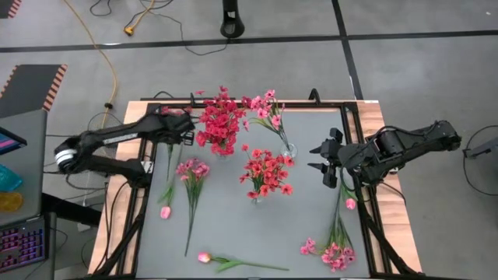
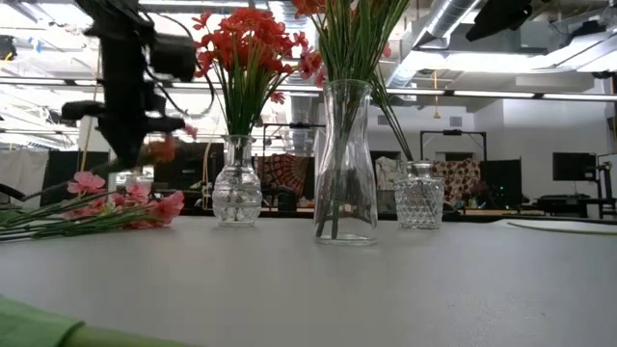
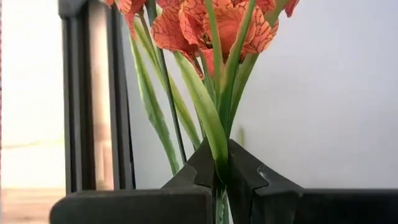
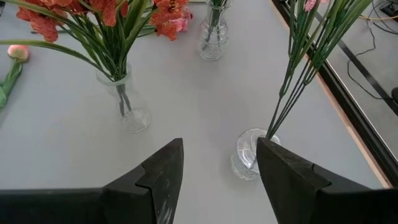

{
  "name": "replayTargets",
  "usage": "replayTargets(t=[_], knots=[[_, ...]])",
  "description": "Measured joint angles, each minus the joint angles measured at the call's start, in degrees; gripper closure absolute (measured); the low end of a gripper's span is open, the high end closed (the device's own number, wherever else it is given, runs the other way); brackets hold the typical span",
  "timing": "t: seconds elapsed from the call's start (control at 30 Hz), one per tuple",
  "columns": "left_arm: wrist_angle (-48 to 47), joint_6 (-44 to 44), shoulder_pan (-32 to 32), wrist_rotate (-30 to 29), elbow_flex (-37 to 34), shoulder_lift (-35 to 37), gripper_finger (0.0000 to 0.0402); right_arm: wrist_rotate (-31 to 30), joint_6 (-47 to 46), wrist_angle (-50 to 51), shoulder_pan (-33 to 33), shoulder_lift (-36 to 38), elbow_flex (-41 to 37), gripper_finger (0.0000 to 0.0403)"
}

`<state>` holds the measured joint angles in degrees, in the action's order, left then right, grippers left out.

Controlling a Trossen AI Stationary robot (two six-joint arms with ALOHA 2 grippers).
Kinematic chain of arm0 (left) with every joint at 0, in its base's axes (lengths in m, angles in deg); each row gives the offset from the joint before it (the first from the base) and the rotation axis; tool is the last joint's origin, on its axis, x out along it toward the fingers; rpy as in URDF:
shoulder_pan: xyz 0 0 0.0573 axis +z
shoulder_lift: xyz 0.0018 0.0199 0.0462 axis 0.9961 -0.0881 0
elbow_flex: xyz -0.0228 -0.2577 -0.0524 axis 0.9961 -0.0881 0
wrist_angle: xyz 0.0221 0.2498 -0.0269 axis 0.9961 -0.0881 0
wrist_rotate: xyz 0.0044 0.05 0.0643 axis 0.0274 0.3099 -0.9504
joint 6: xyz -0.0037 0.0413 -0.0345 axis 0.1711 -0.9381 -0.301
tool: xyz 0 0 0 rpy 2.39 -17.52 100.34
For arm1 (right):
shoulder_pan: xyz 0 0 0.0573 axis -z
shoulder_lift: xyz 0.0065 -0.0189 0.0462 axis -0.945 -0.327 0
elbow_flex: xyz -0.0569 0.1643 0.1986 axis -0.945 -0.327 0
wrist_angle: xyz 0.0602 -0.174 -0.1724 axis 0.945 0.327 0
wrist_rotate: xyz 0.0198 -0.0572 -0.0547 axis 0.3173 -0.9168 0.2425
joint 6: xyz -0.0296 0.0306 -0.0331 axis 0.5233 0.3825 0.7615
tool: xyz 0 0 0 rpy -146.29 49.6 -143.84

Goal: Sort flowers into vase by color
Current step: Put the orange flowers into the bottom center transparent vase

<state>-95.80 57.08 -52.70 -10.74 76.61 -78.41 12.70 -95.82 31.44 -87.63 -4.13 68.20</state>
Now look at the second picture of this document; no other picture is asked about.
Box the pink tulip green stem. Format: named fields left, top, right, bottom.
left=0, top=294, right=199, bottom=347

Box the bulbous textured glass vase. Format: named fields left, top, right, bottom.
left=211, top=134, right=264, bottom=228

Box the ceiling light strip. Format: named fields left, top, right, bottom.
left=385, top=86, right=617, bottom=103

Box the white whiteboard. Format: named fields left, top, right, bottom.
left=596, top=152, right=617, bottom=194

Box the silver ceiling air duct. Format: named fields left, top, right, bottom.
left=385, top=0, right=478, bottom=91

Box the white hanging curtain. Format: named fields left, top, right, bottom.
left=0, top=148, right=49, bottom=206

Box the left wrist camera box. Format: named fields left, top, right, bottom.
left=151, top=34, right=198, bottom=82

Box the black upright panel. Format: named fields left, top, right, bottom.
left=40, top=151, right=110, bottom=206
left=480, top=158, right=523, bottom=208

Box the black overhead camera frame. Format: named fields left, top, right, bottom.
left=418, top=128, right=488, bottom=163
left=261, top=122, right=328, bottom=160

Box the red mandala cloth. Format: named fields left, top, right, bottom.
left=256, top=153, right=310, bottom=197

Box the red artificial flower bunch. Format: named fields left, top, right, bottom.
left=191, top=7, right=309, bottom=139
left=288, top=0, right=411, bottom=241

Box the black monitor on stand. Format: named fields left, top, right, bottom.
left=551, top=151, right=598, bottom=182

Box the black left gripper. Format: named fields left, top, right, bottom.
left=61, top=29, right=187, bottom=170

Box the black background desk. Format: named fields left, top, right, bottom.
left=534, top=193, right=617, bottom=219

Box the maroon patterned cloth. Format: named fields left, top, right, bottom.
left=430, top=158, right=482, bottom=206

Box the tall smooth glass vase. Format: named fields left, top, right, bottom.
left=312, top=79, right=380, bottom=247

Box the short diamond-cut glass vase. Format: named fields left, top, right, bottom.
left=392, top=160, right=445, bottom=231

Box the white grey patterned cloth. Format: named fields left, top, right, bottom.
left=374, top=156, right=411, bottom=216

